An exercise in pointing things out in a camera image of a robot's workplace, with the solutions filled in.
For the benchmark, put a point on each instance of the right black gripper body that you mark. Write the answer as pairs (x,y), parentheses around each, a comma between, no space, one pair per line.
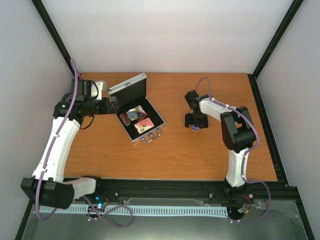
(197,120)

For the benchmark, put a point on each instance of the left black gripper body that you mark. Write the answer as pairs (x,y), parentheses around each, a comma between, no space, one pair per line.
(105,110)

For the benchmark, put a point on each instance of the blue round blind button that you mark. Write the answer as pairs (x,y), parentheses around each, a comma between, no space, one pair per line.
(195,128)

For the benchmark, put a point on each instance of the blue playing card deck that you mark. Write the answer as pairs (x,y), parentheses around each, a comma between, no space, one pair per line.
(137,108)

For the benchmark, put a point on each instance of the triangular red green button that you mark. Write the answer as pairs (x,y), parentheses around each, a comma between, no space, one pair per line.
(141,115)

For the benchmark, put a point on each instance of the aluminium poker case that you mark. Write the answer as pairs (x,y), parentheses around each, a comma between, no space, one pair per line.
(131,93)

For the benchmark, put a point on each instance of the red playing card deck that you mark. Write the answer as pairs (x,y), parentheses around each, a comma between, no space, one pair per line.
(144,125)

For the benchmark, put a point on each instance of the clear acrylic dealer button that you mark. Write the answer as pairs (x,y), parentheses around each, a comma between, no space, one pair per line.
(133,115)

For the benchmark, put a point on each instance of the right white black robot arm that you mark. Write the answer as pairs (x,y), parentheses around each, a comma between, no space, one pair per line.
(238,135)

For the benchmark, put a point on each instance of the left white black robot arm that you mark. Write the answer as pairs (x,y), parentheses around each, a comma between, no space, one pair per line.
(46,186)

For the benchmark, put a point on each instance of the right base wiring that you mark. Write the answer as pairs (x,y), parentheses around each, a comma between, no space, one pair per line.
(243,207)

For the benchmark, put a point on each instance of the left base circuit board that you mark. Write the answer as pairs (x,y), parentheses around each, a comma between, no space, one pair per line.
(100,206)

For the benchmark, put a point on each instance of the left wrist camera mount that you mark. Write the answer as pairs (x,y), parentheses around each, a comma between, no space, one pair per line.
(97,89)

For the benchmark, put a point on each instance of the white slotted cable duct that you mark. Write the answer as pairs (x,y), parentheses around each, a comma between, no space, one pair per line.
(145,210)

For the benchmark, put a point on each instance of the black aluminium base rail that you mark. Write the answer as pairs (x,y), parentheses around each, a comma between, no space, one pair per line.
(212,192)

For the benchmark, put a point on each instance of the left black frame post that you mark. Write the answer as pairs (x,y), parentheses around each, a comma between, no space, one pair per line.
(50,26)

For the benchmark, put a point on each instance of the black frame post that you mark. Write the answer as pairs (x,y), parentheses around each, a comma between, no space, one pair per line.
(277,36)
(50,26)

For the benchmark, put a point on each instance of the right black frame post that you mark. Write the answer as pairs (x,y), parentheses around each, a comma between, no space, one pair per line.
(277,36)

